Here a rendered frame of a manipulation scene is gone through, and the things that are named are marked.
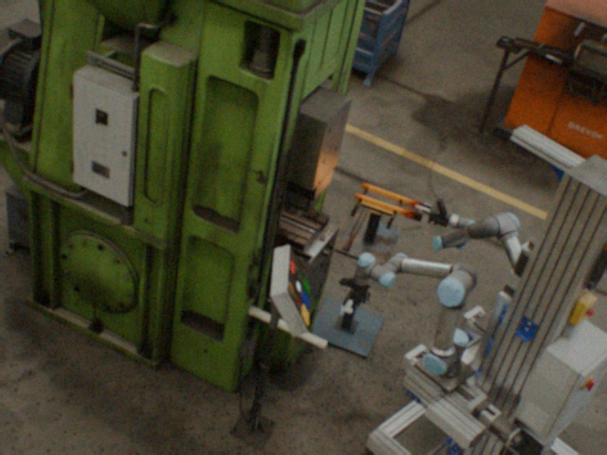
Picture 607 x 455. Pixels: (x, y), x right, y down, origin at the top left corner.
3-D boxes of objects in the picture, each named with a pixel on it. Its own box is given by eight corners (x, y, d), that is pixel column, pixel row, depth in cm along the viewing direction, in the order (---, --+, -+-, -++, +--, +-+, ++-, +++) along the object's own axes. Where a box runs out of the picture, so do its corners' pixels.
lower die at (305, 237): (319, 235, 478) (321, 223, 473) (303, 254, 463) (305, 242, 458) (252, 206, 489) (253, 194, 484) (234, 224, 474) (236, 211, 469)
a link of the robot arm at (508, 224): (519, 315, 455) (481, 221, 471) (541, 309, 461) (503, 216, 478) (532, 308, 445) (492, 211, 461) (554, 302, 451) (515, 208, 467)
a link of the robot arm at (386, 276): (402, 268, 410) (383, 257, 415) (389, 280, 403) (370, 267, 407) (398, 281, 415) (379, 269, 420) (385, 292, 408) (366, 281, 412)
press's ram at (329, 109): (343, 156, 461) (358, 91, 436) (312, 191, 432) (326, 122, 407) (274, 128, 472) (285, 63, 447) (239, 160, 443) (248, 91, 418)
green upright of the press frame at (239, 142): (253, 367, 518) (318, 7, 378) (231, 394, 499) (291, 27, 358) (190, 336, 530) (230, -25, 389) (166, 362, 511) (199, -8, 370)
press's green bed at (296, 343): (311, 340, 543) (324, 285, 515) (285, 378, 515) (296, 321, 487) (234, 303, 558) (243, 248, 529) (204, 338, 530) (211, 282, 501)
